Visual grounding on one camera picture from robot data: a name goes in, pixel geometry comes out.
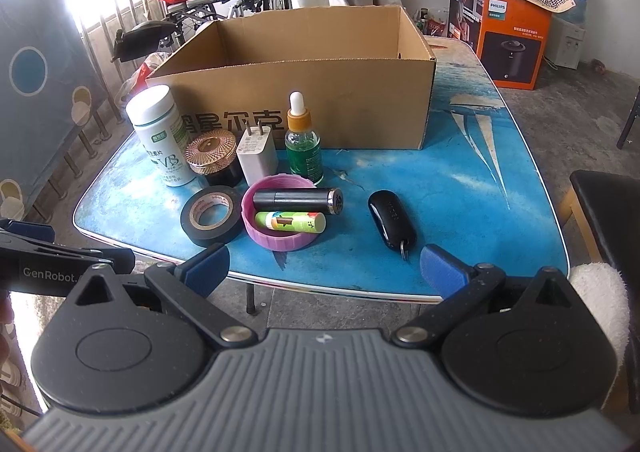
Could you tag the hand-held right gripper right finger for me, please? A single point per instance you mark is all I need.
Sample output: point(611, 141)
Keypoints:
point(442, 269)

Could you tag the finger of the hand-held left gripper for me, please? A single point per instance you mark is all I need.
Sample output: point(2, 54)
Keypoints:
point(25, 230)
point(70, 252)

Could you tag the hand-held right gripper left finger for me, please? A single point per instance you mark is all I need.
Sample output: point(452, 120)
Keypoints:
point(205, 269)

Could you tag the black electrical tape roll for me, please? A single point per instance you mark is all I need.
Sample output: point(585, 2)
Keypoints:
point(192, 231)

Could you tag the black car key fob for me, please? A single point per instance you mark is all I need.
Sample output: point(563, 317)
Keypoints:
point(390, 217)

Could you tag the pink plastic lid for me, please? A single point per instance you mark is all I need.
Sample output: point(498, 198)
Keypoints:
point(280, 242)

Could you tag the green lip balm stick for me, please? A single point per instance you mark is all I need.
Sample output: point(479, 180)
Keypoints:
point(300, 222)

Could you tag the black lipstick tube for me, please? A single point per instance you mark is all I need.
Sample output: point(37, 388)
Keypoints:
point(290, 201)

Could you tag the black jar with gold lid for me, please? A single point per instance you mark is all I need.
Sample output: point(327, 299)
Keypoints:
point(210, 148)

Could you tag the white charger plug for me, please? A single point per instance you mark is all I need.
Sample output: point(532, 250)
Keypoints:
point(257, 157)

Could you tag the white vitamin bottle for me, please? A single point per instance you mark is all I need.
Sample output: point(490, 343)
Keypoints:
point(160, 142)

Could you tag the green dropper bottle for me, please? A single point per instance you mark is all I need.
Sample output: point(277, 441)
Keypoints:
point(302, 152)

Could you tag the brown cardboard box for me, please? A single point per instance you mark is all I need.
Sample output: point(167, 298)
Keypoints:
point(350, 97)

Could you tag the blue dotted blanket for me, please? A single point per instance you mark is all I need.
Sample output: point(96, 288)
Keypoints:
point(40, 82)

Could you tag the white fluffy cloth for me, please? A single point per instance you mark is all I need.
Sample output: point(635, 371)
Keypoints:
point(600, 297)

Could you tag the black chair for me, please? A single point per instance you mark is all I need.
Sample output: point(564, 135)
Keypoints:
point(610, 202)

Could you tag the black plastic seat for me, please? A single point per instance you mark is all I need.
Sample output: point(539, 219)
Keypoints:
point(142, 37)

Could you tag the black metal stand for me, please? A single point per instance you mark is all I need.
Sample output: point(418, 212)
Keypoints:
point(631, 117)

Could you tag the dark glass bottle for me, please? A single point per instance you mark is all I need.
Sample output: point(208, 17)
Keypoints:
point(423, 20)

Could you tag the white water dispenser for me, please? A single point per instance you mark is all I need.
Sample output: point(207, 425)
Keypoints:
point(565, 42)

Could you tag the orange appliance box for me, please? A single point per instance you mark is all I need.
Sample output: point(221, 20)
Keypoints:
point(515, 17)

